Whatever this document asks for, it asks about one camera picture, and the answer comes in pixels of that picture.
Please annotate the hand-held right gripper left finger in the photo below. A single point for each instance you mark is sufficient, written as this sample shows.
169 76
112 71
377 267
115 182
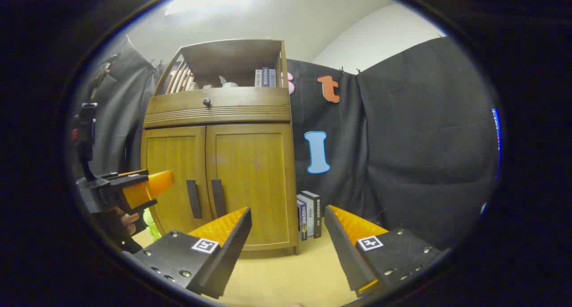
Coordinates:
230 253

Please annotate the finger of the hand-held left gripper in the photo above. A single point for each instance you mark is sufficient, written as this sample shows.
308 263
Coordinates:
161 182
138 195

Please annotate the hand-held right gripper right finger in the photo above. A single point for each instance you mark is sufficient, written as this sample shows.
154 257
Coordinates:
344 253

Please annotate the wooden shoe cabinet door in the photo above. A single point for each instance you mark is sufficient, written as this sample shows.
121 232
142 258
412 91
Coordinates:
178 155
254 164

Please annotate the wooden double-door shoe cabinet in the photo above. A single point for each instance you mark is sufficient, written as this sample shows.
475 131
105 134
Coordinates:
232 56

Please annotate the green frog plush toy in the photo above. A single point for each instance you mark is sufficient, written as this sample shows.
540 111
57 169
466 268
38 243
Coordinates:
152 229

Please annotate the black hardcover book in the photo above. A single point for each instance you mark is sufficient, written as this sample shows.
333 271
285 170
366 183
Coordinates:
316 213

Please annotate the pale grey book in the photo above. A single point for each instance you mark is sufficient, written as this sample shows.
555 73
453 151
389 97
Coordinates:
309 217

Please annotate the blue-grey book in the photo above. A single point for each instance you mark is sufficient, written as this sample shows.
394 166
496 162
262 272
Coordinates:
301 222

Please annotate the small white pump bottle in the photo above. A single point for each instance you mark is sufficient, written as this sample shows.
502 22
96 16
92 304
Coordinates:
193 86

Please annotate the wooden drawer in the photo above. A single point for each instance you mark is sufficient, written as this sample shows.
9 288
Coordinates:
250 99

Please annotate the black backdrop cloth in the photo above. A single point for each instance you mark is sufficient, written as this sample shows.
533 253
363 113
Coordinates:
424 141

